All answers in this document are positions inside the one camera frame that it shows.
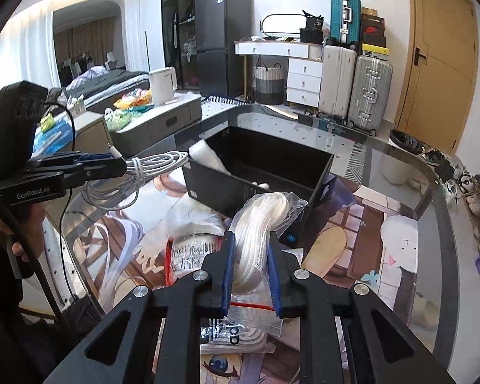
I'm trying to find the teal suitcase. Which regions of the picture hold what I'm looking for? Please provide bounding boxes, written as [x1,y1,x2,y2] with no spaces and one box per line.
[329,0,362,50]

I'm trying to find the oval black framed mirror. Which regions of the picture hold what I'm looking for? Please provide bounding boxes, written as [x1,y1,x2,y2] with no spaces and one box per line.
[259,13,306,40]

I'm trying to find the white dressing desk with drawers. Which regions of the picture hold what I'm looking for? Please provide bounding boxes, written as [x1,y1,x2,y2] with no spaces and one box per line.
[235,40,323,108]

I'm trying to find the red edged white packet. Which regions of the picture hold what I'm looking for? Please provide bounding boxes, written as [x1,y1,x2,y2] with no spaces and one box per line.
[164,233,223,286]

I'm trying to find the black handbag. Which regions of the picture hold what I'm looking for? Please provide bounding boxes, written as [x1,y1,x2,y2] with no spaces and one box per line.
[300,11,324,44]

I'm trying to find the black refrigerator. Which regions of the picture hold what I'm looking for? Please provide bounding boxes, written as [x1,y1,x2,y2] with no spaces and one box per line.
[195,0,252,98]

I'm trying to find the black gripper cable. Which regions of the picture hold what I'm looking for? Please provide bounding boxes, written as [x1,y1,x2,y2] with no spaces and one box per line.
[43,101,105,321]

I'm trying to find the stacked shoe boxes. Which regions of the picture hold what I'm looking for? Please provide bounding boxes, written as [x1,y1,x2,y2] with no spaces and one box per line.
[361,7,389,57]

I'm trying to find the white rope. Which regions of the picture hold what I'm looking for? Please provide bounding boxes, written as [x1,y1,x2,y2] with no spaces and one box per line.
[223,191,309,337]

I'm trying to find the tan wooden door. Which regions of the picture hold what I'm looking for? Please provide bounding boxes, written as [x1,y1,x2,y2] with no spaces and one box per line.
[395,0,479,154]

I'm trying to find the person's left hand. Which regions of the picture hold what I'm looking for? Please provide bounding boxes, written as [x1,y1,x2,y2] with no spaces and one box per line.
[0,201,47,263]

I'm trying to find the bed with grey bedding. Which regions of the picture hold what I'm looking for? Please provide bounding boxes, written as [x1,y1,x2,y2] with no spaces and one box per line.
[65,69,150,114]

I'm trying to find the grey white woven basket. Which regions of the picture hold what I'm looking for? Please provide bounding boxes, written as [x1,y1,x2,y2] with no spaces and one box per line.
[255,60,286,105]

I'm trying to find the silver aluminium suitcase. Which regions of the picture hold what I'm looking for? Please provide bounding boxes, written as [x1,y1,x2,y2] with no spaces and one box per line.
[347,55,393,136]

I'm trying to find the black cardboard box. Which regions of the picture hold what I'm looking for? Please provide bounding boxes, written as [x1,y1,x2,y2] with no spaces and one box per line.
[183,127,333,246]

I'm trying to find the white trash bin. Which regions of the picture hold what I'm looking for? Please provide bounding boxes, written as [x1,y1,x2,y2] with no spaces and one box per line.
[380,128,428,187]

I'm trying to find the white suitcase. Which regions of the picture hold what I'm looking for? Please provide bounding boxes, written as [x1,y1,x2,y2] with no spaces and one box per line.
[318,45,357,119]

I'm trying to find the grey side cabinet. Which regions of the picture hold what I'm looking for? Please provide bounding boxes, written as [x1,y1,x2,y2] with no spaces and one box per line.
[108,92,202,157]

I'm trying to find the white adidas shoelaces bag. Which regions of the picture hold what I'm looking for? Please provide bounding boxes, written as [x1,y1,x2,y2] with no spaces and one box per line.
[199,318,276,355]

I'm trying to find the anime printed desk mat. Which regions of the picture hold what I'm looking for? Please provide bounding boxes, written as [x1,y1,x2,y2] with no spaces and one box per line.
[63,167,445,384]

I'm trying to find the white electric kettle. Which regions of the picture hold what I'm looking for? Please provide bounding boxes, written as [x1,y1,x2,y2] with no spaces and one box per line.
[149,67,178,105]

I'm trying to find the white charging cable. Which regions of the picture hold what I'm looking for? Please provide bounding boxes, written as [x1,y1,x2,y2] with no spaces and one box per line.
[79,144,190,212]

